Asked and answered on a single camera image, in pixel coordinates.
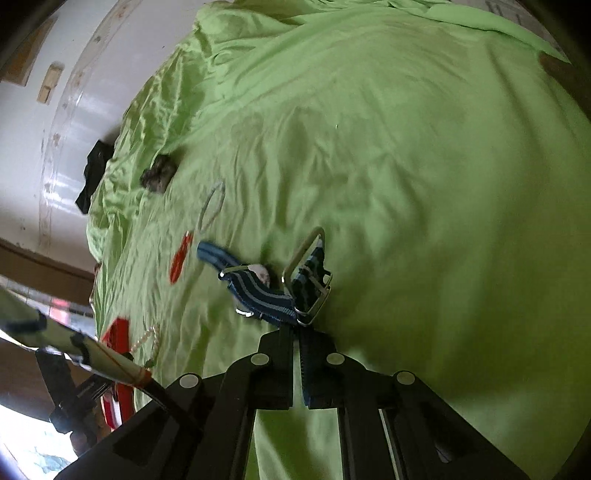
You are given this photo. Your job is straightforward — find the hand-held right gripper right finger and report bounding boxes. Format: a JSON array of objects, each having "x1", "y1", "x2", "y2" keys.
[{"x1": 300, "y1": 330, "x2": 532, "y2": 480}]

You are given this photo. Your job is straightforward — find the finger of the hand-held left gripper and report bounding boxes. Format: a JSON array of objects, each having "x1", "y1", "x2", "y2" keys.
[{"x1": 36, "y1": 351, "x2": 115, "y2": 435}]

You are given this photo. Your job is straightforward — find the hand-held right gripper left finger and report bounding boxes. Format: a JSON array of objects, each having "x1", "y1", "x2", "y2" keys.
[{"x1": 55, "y1": 330, "x2": 296, "y2": 480}]

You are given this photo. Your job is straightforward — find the red-framed white box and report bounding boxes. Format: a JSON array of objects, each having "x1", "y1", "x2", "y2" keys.
[{"x1": 99, "y1": 318, "x2": 136, "y2": 431}]

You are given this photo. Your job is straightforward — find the blue striped strap watch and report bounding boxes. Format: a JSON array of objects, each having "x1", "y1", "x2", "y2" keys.
[{"x1": 197, "y1": 227, "x2": 334, "y2": 328}]

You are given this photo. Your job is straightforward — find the green bed sheet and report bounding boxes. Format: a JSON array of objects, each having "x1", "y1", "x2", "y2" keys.
[{"x1": 85, "y1": 0, "x2": 591, "y2": 480}]

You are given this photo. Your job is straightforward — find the black cloth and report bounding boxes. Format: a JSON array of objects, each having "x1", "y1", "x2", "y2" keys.
[{"x1": 75, "y1": 140, "x2": 115, "y2": 214}]

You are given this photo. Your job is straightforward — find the dark scrunchie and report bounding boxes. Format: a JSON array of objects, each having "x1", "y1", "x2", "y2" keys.
[{"x1": 140, "y1": 154, "x2": 179, "y2": 193}]

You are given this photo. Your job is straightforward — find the paper-wrapped cable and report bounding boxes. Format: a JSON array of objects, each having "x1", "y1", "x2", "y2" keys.
[{"x1": 0, "y1": 286, "x2": 204, "y2": 421}]

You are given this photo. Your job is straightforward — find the pearl bracelet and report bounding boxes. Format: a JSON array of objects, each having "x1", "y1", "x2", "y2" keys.
[{"x1": 131, "y1": 323, "x2": 161, "y2": 367}]

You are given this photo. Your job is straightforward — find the wooden bed frame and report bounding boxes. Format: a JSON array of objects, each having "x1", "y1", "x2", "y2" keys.
[{"x1": 0, "y1": 239, "x2": 95, "y2": 306}]

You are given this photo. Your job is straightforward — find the wooden wall block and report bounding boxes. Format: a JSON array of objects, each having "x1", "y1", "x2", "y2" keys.
[{"x1": 37, "y1": 64, "x2": 64, "y2": 105}]

